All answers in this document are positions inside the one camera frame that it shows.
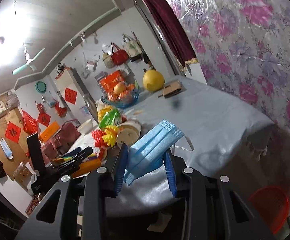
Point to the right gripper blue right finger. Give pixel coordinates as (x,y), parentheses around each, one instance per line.
(213,209)

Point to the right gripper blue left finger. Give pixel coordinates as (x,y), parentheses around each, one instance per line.
(71,211)

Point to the red foam fruit net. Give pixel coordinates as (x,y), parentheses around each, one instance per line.
(97,135)

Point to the yellow foam fruit net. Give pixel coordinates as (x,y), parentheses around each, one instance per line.
(111,132)

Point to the green tea packet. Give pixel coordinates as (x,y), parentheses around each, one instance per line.
(112,117)

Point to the blue face masks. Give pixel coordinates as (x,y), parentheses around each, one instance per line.
(146,155)

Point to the white paper cup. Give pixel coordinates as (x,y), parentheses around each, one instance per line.
(129,133)

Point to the red plastic trash basket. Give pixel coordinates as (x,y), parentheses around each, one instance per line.
(273,204)

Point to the red cloth side table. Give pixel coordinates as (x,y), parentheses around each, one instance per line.
(60,143)

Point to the orange long box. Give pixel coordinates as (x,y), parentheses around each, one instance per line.
(49,132)

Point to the red plastic bag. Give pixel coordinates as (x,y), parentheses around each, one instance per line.
(30,125)

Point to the white ceramic bowl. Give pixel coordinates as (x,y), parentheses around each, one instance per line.
(85,127)

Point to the grey feather print tablecloth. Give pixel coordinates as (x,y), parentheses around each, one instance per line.
(217,126)

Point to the steel water bottle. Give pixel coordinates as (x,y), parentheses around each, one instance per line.
(90,104)

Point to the green round plate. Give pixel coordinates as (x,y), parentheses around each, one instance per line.
(40,87)

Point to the yellow tissue pack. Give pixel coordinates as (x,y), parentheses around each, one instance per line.
(102,109)

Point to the white refrigerator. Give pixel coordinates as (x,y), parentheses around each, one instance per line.
(68,84)

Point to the green ceiling fan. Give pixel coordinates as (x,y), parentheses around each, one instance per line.
(29,61)

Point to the blue glass fruit bowl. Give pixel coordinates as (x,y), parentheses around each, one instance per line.
(125,99)

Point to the red orange gift box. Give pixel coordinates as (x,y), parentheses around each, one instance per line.
(109,82)

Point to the apple on top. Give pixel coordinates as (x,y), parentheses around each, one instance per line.
(120,88)

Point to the beige hanging bag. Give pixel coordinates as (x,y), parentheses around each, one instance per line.
(107,59)

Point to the red handbag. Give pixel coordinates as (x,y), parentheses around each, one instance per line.
(119,56)

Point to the yellow pomelo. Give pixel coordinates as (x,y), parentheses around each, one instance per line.
(153,80)

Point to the white tote bag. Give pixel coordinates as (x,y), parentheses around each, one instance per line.
(132,48)

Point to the floral plastic sheet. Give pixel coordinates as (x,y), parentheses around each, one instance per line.
(243,47)

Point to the dark red curtain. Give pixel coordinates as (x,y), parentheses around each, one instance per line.
(172,31)

